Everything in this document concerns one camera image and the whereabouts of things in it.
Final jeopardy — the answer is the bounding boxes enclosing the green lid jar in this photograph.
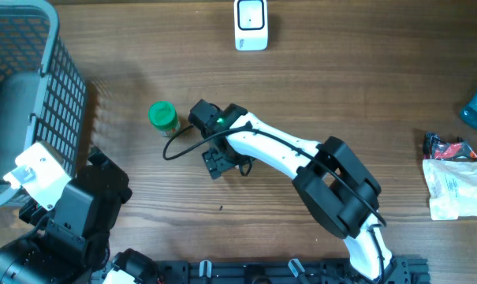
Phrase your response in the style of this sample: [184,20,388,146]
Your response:
[148,101,181,137]

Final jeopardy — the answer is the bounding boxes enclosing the black red snack packet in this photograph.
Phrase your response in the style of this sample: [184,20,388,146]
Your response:
[423,133,477,161]

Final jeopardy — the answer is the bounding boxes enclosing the beige PanTree snack pouch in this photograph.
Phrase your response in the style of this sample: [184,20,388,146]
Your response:
[423,159,477,221]

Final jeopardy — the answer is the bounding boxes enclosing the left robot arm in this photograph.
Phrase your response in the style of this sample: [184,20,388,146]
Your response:
[0,148,162,284]

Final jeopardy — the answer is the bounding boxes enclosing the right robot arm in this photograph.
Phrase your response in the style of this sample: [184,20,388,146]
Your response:
[188,99,403,283]

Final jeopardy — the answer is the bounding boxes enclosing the white barcode scanner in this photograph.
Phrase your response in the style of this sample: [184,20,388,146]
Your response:
[233,0,269,51]

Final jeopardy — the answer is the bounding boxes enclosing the grey plastic mesh basket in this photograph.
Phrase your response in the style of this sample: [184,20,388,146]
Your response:
[0,1,88,207]

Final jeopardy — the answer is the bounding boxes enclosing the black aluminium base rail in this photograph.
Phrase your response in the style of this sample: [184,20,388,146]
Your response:
[157,256,431,284]

